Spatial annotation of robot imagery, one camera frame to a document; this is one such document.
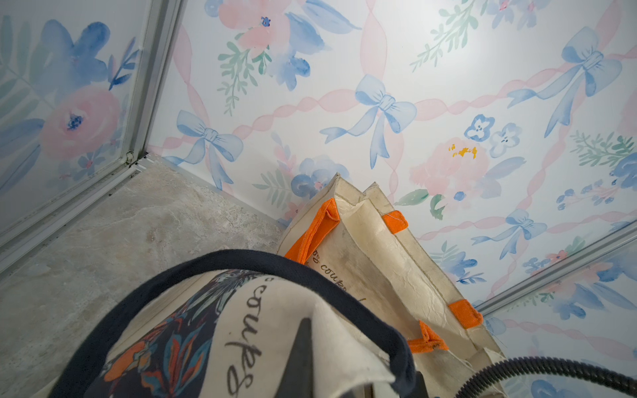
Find canvas bag orange handles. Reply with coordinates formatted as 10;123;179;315
278;174;505;397

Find canvas bag navy handles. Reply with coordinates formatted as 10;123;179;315
51;250;416;397

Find aluminium corner post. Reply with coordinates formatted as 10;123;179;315
477;222;636;316
123;0;187;165

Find aluminium corner post right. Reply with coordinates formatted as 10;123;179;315
477;222;636;316

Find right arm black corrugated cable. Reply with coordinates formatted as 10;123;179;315
455;356;637;398

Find aluminium corner post left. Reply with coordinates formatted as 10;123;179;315
123;0;187;165

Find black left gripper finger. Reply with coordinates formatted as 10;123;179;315
285;318;314;397

